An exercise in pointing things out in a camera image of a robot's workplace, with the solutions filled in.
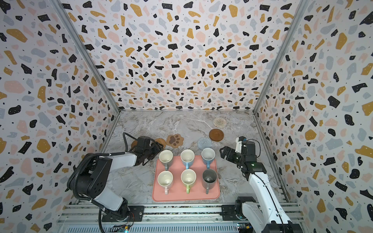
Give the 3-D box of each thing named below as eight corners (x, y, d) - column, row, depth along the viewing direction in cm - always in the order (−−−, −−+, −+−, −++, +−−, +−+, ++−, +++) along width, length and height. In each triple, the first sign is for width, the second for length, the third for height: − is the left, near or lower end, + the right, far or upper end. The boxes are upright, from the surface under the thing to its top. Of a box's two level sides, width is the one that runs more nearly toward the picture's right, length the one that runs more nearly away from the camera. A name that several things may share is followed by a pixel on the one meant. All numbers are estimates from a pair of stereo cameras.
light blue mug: (201, 171, 90) (202, 164, 82) (201, 155, 97) (201, 147, 90) (214, 171, 90) (216, 165, 82) (213, 155, 97) (214, 147, 90)
